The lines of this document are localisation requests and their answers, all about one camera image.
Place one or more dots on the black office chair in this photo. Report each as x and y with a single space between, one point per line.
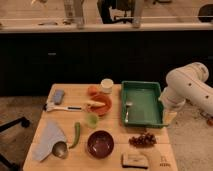
105 7

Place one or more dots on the metal spoon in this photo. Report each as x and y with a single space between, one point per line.
60 150

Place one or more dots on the white banana piece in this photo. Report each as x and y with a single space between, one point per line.
95 103

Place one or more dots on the dark red bowl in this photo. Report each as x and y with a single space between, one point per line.
100 144

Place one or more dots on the white plastic cup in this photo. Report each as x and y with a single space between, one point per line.
106 85

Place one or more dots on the grey cloth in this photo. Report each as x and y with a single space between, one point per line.
51 134

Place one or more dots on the green chili pepper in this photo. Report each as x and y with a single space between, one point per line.
77 127

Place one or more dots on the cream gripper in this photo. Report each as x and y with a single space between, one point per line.
168 116

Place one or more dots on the green plastic tray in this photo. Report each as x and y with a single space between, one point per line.
147 110

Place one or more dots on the bunch of dark grapes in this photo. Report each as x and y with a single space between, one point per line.
144 140

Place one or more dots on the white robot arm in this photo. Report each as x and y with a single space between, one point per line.
186 83

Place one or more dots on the grey blue sponge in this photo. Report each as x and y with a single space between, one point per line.
58 96

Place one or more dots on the light green plastic cup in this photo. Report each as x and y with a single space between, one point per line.
92 120

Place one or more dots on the orange plate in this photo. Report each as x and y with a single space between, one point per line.
100 111

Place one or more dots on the orange apple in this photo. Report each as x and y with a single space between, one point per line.
92 90

